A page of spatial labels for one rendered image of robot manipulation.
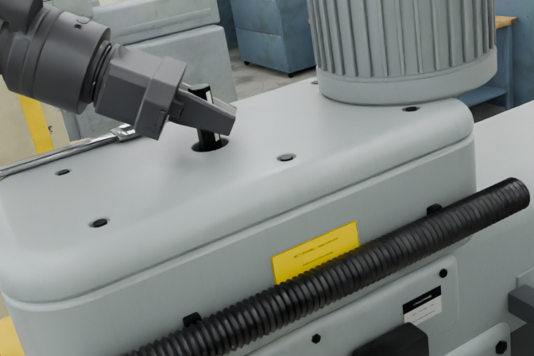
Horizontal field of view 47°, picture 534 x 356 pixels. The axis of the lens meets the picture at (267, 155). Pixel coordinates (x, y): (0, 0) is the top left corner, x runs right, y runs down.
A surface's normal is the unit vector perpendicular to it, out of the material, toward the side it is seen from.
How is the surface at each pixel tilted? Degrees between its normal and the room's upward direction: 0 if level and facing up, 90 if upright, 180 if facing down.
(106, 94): 90
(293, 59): 90
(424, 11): 90
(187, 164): 0
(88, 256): 45
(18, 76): 109
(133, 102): 90
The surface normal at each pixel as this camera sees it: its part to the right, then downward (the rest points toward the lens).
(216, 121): 0.01, 0.37
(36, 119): 0.47, 0.25
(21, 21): -0.14, 0.69
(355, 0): -0.58, 0.39
